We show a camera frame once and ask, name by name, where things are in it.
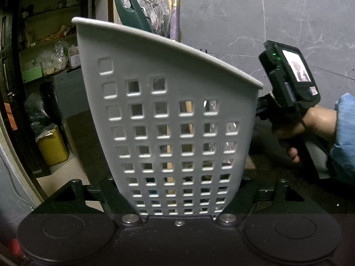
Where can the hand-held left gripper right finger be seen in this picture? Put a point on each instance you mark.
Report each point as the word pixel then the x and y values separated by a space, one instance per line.
pixel 246 196

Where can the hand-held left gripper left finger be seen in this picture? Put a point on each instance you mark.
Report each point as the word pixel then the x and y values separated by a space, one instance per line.
pixel 111 194

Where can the metal fork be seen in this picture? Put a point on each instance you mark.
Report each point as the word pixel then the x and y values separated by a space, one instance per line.
pixel 205 50

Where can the white perforated plastic basket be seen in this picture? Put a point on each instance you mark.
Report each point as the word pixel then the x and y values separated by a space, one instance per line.
pixel 166 88

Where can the person's right hand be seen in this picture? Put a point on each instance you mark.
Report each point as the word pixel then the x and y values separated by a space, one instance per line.
pixel 316 122

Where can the yellow container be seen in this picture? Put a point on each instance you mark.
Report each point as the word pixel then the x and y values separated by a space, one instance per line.
pixel 52 146

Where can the black plastic bag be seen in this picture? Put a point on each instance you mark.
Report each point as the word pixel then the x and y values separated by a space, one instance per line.
pixel 40 113

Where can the red object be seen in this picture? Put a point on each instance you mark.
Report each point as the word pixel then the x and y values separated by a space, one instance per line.
pixel 15 248

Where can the grey cabinet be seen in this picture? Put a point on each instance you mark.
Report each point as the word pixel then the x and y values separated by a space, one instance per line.
pixel 70 91

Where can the orange sign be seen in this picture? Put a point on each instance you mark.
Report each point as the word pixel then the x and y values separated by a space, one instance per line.
pixel 10 116

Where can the green box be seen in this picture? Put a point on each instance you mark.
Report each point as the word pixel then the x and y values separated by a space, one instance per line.
pixel 32 74

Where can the white filled plastic bag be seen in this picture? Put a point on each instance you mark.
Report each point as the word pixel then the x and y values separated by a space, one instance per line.
pixel 56 59

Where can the clear hanging plastic bag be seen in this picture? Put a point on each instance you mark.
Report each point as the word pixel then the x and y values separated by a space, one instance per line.
pixel 155 13

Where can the dark wooden door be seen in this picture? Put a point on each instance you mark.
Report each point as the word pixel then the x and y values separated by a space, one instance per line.
pixel 16 74

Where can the storage shelf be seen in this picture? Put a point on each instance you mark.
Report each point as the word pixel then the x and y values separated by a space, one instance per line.
pixel 50 19

